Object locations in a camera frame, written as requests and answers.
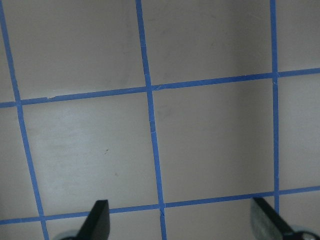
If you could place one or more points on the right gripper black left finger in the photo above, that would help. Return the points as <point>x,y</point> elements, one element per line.
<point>97,224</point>

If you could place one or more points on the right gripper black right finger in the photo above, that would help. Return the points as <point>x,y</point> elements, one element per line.
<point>266,223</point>

